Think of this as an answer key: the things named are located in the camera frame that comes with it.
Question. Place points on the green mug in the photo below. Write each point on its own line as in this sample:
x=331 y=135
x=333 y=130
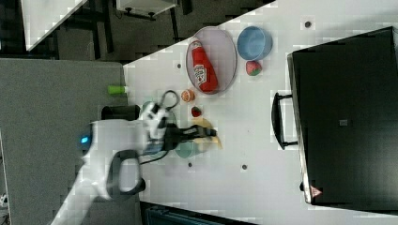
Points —
x=189 y=149

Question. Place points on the green cylinder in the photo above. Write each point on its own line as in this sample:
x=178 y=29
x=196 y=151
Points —
x=117 y=90

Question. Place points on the black toaster oven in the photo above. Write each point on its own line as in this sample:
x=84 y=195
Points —
x=344 y=96

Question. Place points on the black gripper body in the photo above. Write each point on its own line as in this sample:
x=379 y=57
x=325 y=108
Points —
x=174 y=136

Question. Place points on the black round object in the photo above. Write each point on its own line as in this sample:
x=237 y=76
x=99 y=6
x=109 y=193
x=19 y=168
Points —
x=129 y=113

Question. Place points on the red ketchup bottle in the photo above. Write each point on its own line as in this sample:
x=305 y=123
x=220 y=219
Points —
x=204 y=73

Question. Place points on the blue bowl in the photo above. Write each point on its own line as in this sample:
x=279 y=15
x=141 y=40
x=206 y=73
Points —
x=254 y=43

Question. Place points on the pink strawberry toy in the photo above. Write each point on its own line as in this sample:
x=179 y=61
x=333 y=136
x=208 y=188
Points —
x=253 y=68

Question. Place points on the yellow banana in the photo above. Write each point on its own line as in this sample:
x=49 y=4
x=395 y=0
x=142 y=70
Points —
x=200 y=121

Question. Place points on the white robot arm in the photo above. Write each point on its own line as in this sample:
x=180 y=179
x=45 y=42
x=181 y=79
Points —
x=112 y=165

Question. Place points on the grey round plate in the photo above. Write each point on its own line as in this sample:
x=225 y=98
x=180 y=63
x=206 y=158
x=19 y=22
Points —
x=222 y=54

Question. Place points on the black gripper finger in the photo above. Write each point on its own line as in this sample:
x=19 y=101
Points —
x=197 y=131

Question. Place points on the orange slice toy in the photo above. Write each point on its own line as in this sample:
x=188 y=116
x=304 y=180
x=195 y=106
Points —
x=188 y=95

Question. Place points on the red strawberry toy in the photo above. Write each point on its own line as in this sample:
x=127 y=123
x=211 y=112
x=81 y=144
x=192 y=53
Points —
x=196 y=112

